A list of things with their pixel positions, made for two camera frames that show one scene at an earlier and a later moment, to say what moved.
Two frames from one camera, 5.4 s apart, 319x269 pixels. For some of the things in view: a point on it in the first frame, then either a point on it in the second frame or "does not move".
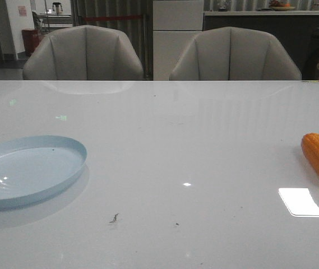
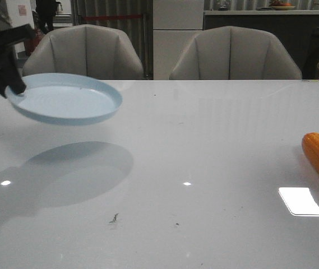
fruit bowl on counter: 279,5 does not move
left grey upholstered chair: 83,53 does not move
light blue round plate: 14,172 to 65,98
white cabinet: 175,24 does not move
